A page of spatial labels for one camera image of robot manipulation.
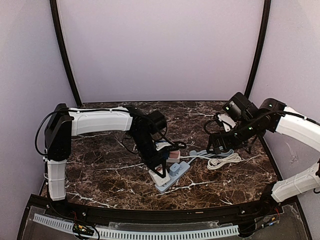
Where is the light blue plug adapter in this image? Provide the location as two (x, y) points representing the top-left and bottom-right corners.
(169, 162), (180, 177)

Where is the pink plug adapter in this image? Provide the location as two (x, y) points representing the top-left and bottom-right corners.
(169, 150), (181, 158)

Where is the light blue power strip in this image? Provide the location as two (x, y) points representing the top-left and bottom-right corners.
(154, 161), (191, 193)

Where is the blue cube socket adapter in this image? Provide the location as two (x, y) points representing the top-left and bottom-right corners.
(163, 151), (170, 160)

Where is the white cube socket adapter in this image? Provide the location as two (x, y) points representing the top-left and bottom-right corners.
(148, 169), (171, 187)

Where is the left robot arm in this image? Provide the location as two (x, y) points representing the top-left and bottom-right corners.
(40, 103), (171, 201)

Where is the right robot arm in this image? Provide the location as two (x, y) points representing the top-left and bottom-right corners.
(206, 92), (320, 203)

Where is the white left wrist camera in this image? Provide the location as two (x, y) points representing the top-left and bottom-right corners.
(155, 141), (187, 152)

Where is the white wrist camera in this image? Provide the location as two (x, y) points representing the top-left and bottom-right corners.
(215, 112), (236, 132)
(155, 141), (187, 152)

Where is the white power cable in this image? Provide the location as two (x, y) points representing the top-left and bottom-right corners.
(206, 152), (242, 171)

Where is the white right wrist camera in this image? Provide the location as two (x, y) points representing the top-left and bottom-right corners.
(215, 112), (236, 132)

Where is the slotted cable duct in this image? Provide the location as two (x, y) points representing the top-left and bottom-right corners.
(32, 213), (240, 240)

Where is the black table frame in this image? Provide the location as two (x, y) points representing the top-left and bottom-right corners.
(17, 0), (313, 240)

